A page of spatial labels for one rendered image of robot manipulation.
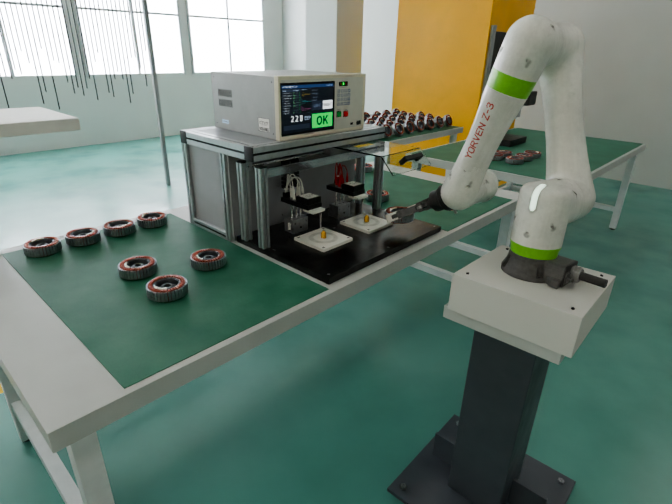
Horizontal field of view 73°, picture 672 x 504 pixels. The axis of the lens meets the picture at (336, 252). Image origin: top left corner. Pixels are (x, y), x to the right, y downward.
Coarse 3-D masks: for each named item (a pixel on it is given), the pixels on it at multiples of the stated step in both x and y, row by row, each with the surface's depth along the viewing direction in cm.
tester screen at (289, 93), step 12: (312, 84) 155; (324, 84) 159; (288, 96) 149; (300, 96) 153; (312, 96) 157; (324, 96) 161; (288, 108) 151; (300, 108) 154; (288, 120) 152; (288, 132) 154
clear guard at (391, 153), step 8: (352, 144) 176; (360, 144) 177; (376, 144) 177; (384, 144) 178; (392, 144) 178; (400, 144) 178; (360, 152) 164; (368, 152) 163; (376, 152) 163; (384, 152) 164; (392, 152) 164; (400, 152) 165; (408, 152) 168; (416, 152) 171; (384, 160) 157; (392, 160) 160; (424, 160) 171; (392, 168) 158; (400, 168) 160; (408, 168) 163; (416, 168) 166
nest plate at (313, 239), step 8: (312, 232) 167; (320, 232) 168; (328, 232) 168; (336, 232) 168; (296, 240) 162; (304, 240) 160; (312, 240) 160; (320, 240) 161; (328, 240) 161; (336, 240) 161; (344, 240) 161; (352, 240) 164; (320, 248) 154; (328, 248) 155
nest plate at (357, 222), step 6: (354, 216) 184; (360, 216) 185; (372, 216) 185; (342, 222) 178; (348, 222) 178; (354, 222) 178; (360, 222) 178; (366, 222) 178; (372, 222) 178; (378, 222) 179; (384, 222) 179; (390, 222) 179; (354, 228) 174; (360, 228) 172; (366, 228) 172; (372, 228) 172; (378, 228) 174
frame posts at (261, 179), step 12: (240, 168) 151; (264, 168) 145; (360, 168) 197; (240, 180) 153; (264, 180) 147; (360, 180) 199; (240, 192) 156; (264, 192) 149; (240, 204) 157; (264, 204) 150; (372, 204) 198; (240, 216) 159; (264, 216) 151; (264, 228) 153; (264, 240) 154
